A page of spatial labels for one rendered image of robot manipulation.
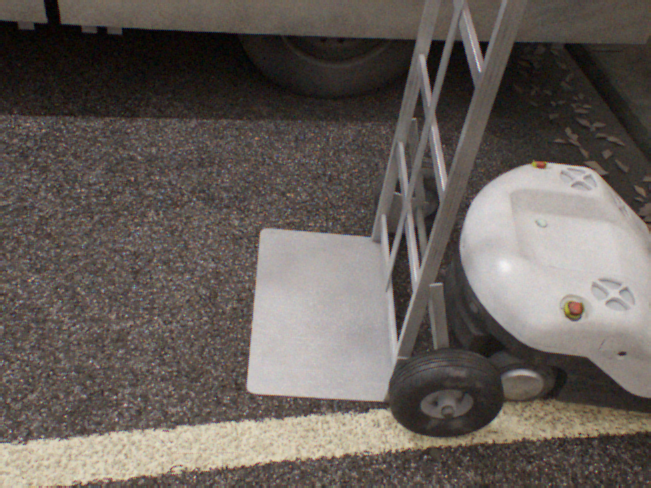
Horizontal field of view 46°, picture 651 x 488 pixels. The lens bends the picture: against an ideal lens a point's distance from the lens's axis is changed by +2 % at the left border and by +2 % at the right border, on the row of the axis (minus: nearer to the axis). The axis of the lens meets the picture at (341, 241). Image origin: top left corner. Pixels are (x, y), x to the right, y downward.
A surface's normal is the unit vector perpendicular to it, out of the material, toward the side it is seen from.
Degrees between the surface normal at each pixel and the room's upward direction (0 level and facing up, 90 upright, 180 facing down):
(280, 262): 0
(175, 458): 0
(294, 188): 0
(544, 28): 90
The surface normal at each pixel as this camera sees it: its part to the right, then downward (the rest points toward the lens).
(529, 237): 0.14, -0.72
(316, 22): 0.18, 0.70
